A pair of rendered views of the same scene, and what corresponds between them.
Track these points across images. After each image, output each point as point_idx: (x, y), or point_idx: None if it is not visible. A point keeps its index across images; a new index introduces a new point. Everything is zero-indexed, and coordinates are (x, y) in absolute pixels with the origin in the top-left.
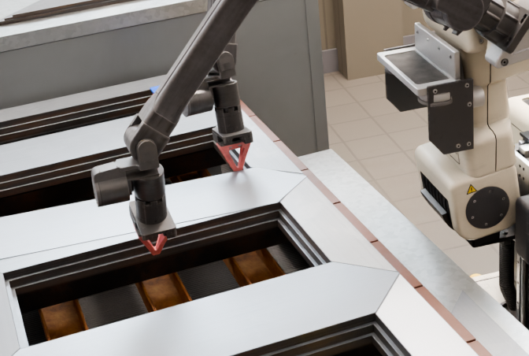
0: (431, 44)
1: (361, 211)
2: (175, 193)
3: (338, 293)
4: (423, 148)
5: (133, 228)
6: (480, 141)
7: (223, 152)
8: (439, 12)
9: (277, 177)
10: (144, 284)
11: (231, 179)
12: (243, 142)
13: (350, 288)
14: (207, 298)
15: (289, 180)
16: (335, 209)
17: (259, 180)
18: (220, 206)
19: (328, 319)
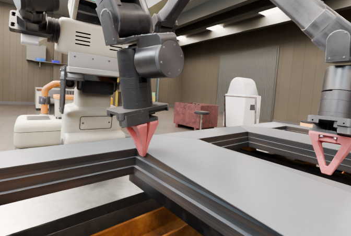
0: (98, 60)
1: (89, 185)
2: (215, 174)
3: (268, 130)
4: (73, 135)
5: (323, 186)
6: None
7: (155, 128)
8: (169, 29)
9: (157, 140)
10: None
11: (166, 152)
12: (150, 114)
13: (262, 129)
14: (330, 148)
15: (162, 137)
16: (196, 130)
17: (165, 144)
18: (221, 152)
19: (288, 131)
